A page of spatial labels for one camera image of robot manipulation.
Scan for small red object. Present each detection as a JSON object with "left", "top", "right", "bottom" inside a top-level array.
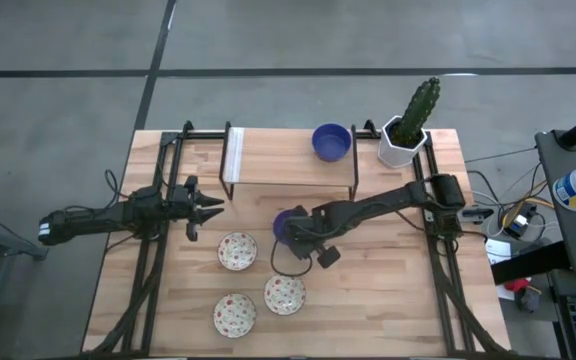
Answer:
[{"left": 502, "top": 277, "right": 532, "bottom": 296}]

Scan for black metal rig frame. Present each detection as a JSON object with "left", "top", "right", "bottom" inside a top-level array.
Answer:
[{"left": 90, "top": 119, "right": 512, "bottom": 357}]

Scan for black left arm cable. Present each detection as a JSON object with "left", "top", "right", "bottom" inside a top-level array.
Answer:
[{"left": 103, "top": 168, "right": 134, "bottom": 201}]

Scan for white paper sheet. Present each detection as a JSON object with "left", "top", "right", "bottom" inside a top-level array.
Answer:
[{"left": 485, "top": 237, "right": 512, "bottom": 266}]

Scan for green bowl floral inside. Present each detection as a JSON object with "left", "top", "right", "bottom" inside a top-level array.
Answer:
[
  {"left": 263, "top": 273, "right": 307, "bottom": 317},
  {"left": 217, "top": 231, "right": 259, "bottom": 272},
  {"left": 212, "top": 292, "right": 258, "bottom": 339}
]

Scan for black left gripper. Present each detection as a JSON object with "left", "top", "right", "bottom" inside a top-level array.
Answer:
[{"left": 168, "top": 174, "right": 226, "bottom": 242}]

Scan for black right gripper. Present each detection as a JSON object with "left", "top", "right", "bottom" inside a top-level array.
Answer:
[{"left": 281, "top": 205, "right": 329, "bottom": 260}]

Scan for wooden shelf black metal legs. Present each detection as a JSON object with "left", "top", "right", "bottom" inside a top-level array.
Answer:
[{"left": 218, "top": 121, "right": 360, "bottom": 201}]

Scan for small blue white device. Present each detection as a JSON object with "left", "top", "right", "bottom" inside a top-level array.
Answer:
[{"left": 510, "top": 213, "right": 532, "bottom": 237}]

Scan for green cactus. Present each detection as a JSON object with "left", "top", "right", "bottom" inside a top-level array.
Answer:
[{"left": 391, "top": 76, "right": 442, "bottom": 148}]

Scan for white plant pot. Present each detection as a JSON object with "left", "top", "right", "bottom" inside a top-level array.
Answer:
[{"left": 377, "top": 115, "right": 429, "bottom": 170}]

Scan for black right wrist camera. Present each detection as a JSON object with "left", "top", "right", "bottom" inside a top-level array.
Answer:
[{"left": 316, "top": 244, "right": 342, "bottom": 270}]

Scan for cable bundle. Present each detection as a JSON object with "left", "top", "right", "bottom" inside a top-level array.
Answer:
[{"left": 465, "top": 144, "right": 544, "bottom": 239}]

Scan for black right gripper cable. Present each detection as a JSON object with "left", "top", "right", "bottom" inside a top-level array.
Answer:
[{"left": 269, "top": 238, "right": 315, "bottom": 279}]

